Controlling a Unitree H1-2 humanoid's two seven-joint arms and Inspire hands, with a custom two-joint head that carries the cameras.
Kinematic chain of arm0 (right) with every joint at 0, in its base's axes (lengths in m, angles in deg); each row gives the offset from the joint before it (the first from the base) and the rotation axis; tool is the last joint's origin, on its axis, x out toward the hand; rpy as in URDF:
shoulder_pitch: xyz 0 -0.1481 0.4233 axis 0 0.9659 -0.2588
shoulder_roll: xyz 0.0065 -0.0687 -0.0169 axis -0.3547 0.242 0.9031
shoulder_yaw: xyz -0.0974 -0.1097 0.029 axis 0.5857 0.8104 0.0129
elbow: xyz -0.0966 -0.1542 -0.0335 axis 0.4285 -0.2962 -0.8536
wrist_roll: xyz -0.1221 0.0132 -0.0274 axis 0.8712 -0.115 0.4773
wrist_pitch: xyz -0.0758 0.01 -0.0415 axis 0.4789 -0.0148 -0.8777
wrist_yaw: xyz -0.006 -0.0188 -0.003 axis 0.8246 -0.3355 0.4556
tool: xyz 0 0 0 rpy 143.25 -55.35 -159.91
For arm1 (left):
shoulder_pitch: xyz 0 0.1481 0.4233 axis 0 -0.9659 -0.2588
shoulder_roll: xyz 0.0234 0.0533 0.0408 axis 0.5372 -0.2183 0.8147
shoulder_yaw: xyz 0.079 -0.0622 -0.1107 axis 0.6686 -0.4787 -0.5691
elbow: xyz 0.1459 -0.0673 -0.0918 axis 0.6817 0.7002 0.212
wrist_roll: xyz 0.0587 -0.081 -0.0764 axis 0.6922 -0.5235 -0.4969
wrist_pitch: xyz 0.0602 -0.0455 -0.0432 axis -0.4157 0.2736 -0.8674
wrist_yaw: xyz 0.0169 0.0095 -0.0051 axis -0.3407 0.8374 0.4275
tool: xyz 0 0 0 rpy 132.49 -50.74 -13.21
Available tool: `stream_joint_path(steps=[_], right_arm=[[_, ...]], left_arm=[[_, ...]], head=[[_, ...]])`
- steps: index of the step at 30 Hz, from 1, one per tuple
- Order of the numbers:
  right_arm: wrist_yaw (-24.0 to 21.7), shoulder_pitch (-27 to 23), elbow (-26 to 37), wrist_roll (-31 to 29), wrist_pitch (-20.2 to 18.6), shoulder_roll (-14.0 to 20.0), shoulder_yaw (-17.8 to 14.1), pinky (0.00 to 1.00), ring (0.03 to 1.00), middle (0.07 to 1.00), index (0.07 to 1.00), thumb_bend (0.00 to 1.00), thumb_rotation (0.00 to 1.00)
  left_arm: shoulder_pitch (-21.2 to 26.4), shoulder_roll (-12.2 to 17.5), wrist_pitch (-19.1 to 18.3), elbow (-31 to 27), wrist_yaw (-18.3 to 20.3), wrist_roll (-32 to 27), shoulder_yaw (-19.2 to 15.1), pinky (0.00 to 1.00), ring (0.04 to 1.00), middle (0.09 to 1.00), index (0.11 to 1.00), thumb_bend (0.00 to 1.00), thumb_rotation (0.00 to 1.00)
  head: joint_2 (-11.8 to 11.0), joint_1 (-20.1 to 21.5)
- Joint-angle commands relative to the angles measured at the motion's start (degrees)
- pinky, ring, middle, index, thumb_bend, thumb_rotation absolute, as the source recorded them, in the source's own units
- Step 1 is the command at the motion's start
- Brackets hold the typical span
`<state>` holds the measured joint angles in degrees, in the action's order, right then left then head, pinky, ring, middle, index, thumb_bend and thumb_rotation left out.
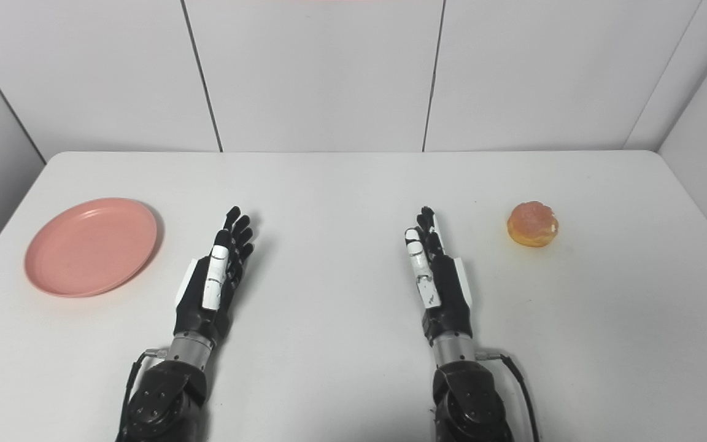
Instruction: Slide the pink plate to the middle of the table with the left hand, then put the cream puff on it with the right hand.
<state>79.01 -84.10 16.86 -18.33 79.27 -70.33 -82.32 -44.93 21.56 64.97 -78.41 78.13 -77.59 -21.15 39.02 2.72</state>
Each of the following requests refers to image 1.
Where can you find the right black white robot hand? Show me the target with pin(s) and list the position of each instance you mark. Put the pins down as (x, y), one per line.
(448, 301)

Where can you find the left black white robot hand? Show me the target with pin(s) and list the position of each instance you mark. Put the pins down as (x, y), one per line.
(197, 307)

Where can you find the golden cream puff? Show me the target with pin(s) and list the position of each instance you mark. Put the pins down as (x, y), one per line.
(533, 224)

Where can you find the pink round plate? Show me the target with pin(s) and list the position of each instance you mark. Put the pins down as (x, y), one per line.
(91, 247)

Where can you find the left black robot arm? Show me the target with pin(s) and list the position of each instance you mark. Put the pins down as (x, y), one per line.
(166, 399)

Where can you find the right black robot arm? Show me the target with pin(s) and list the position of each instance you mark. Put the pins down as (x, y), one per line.
(470, 399)

